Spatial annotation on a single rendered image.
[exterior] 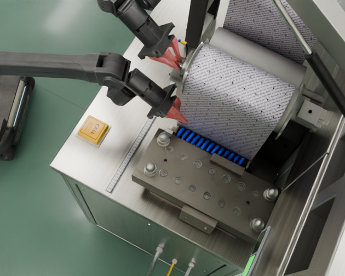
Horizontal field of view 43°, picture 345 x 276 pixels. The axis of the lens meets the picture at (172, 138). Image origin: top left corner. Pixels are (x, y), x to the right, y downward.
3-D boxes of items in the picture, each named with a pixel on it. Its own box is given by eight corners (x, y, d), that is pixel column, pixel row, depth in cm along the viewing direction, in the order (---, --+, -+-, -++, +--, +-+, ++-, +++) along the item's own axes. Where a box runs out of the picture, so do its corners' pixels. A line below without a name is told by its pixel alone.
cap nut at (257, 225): (252, 216, 118) (257, 212, 114) (265, 223, 118) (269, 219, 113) (247, 228, 117) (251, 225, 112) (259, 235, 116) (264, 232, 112)
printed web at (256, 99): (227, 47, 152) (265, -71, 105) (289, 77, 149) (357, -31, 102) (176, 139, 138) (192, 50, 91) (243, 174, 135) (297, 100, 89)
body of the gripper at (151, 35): (141, 61, 108) (120, 40, 105) (161, 31, 112) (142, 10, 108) (157, 58, 103) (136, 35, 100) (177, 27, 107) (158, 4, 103)
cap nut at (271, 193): (266, 185, 121) (270, 181, 117) (279, 192, 121) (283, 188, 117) (261, 197, 120) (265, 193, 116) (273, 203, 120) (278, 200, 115)
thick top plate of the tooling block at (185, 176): (158, 134, 131) (159, 127, 126) (281, 197, 127) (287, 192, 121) (131, 180, 126) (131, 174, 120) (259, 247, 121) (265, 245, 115)
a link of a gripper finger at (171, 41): (164, 80, 113) (139, 55, 108) (176, 59, 116) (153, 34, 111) (180, 78, 108) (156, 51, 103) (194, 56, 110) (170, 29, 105)
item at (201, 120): (177, 124, 128) (183, 95, 111) (251, 160, 126) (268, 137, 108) (177, 125, 128) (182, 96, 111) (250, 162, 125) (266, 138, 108)
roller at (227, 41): (216, 43, 127) (223, 17, 116) (297, 81, 124) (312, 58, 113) (197, 75, 123) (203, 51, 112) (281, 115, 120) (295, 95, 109)
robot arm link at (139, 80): (128, 76, 112) (136, 62, 115) (115, 87, 117) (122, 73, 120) (149, 92, 114) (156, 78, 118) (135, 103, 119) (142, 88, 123)
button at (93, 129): (90, 117, 140) (88, 114, 138) (109, 127, 139) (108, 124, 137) (78, 135, 137) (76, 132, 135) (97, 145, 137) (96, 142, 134)
